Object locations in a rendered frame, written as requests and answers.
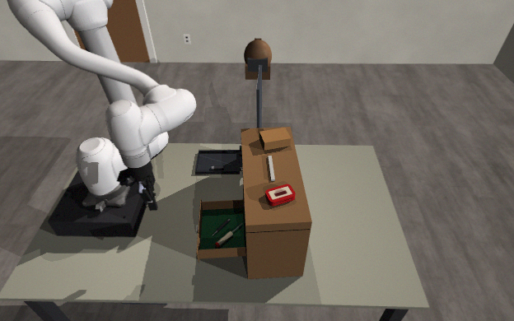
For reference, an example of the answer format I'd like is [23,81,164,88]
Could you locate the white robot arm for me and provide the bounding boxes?
[7,0,196,212]

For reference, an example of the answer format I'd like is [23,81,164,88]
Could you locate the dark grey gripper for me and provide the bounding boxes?
[128,161,158,211]

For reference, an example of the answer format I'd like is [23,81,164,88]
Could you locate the red rectangular tin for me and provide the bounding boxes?
[265,184,295,206]

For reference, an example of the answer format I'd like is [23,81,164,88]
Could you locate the cream-handled screwdriver with red band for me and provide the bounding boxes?
[215,223,243,247]

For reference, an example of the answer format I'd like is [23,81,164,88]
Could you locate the brown wooden tool chest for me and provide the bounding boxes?
[196,127,312,279]

